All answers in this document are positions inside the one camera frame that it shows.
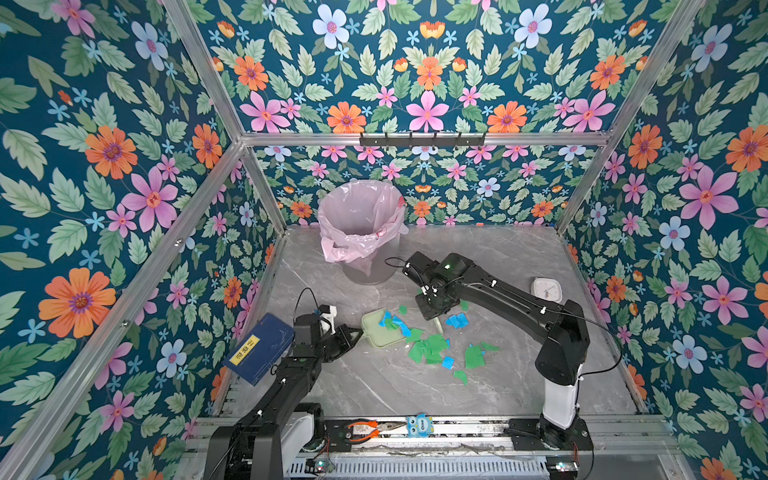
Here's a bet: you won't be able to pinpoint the light green dustpan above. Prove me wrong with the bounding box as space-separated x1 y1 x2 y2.
361 309 406 349

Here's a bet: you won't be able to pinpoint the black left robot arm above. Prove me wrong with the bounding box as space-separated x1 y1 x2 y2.
203 312 363 479

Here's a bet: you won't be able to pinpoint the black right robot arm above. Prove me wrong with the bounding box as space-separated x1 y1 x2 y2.
400 252 590 449

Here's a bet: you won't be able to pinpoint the blue crumpled paper scrap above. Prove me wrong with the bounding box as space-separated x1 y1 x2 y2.
445 313 469 329

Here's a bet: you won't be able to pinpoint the blue book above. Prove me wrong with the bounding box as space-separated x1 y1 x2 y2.
225 313 295 385

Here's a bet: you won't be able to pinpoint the metal mesh trash bin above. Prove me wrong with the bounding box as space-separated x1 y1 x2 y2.
342 234 401 285

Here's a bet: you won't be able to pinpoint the large green paper scrap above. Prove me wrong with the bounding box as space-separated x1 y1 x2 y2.
408 334 450 365

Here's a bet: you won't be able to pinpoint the green paper scrap right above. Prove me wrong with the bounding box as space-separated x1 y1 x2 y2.
464 342 499 370

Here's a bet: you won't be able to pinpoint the green scrap strip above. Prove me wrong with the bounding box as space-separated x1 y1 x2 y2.
453 370 468 386

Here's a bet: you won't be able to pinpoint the pink plastic bin liner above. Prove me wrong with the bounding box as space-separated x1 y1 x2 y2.
316 180 408 268

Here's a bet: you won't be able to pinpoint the white kitchen timer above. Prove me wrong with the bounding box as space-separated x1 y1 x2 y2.
530 277 564 304

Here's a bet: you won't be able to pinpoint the blue owl figurine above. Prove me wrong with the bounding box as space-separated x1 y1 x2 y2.
406 413 434 438

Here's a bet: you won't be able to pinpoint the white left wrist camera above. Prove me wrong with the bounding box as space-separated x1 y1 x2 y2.
318 304 338 335

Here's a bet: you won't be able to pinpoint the orange handled pliers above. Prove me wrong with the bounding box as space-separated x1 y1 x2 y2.
344 419 407 445

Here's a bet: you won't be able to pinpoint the black wall hook rail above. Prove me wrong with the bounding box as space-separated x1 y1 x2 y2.
359 132 486 149

